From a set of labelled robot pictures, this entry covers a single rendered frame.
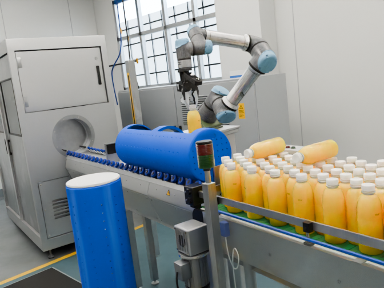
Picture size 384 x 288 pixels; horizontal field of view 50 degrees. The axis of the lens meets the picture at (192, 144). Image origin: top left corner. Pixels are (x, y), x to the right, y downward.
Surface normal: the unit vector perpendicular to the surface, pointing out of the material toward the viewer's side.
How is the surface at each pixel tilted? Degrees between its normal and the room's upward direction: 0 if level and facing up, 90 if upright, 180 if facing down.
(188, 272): 90
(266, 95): 90
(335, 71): 90
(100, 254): 90
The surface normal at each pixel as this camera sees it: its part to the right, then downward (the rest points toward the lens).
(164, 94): -0.71, 0.18
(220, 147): 0.57, 0.06
